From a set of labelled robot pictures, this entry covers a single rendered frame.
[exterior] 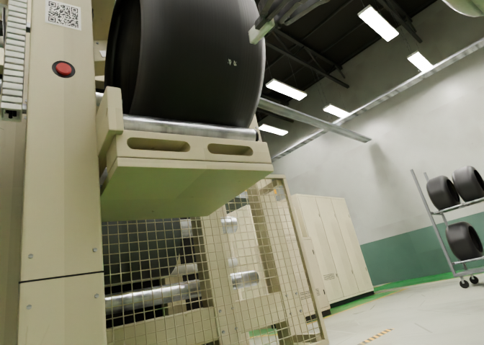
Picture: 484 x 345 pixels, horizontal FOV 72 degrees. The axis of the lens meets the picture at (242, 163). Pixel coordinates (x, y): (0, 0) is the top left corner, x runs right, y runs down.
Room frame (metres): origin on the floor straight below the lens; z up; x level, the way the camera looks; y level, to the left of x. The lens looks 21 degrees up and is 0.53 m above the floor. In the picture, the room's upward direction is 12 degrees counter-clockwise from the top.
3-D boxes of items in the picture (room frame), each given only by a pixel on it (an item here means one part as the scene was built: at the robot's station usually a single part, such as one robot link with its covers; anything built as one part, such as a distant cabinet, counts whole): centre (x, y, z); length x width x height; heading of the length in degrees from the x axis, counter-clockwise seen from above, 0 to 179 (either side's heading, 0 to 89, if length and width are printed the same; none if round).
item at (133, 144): (0.69, 0.10, 0.84); 0.36 x 0.09 x 0.06; 126
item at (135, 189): (0.80, 0.18, 0.80); 0.37 x 0.36 x 0.02; 36
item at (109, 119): (0.70, 0.33, 0.90); 0.40 x 0.03 x 0.10; 36
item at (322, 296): (5.80, -0.40, 0.62); 0.90 x 0.56 x 1.25; 137
